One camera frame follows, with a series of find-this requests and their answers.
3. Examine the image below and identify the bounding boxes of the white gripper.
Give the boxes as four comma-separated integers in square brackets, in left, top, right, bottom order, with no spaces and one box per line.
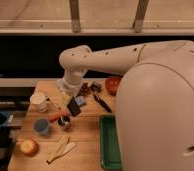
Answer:
[57,79,80,104]

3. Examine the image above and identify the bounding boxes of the black eraser block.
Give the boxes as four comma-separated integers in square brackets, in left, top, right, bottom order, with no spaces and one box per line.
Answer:
[67,97,81,117]

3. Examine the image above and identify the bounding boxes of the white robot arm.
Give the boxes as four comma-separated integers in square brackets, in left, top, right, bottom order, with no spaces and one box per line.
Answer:
[59,40,194,171]

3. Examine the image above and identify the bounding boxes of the small metal cup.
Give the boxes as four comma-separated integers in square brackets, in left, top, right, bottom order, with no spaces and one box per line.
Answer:
[58,116,70,130]

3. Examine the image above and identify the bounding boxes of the blue plastic cup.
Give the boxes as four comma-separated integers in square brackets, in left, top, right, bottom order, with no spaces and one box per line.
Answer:
[33,119,50,136]

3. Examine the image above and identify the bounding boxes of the blue sponge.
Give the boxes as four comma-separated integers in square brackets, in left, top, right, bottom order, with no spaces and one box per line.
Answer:
[75,96,86,107]

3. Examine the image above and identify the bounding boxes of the metal spoon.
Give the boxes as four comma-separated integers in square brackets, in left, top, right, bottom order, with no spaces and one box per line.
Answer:
[46,97,61,110]

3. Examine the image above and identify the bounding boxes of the white mug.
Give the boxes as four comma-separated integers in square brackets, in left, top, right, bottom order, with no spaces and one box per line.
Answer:
[30,92,47,112]

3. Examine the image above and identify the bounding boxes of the red orange bowl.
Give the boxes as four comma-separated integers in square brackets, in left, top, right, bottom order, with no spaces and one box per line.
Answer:
[105,76,121,96]

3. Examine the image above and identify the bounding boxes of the yellow banana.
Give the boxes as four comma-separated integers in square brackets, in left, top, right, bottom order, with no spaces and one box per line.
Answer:
[55,136,69,156]

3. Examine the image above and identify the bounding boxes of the red yellow apple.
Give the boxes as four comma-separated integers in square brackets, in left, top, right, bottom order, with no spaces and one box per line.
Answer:
[20,139,38,156]

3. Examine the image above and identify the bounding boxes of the green plastic tray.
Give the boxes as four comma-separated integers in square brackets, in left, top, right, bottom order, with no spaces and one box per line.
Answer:
[99,115,122,171]

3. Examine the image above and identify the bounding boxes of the black handled tool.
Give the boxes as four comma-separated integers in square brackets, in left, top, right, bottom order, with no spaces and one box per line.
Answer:
[91,82,112,113]

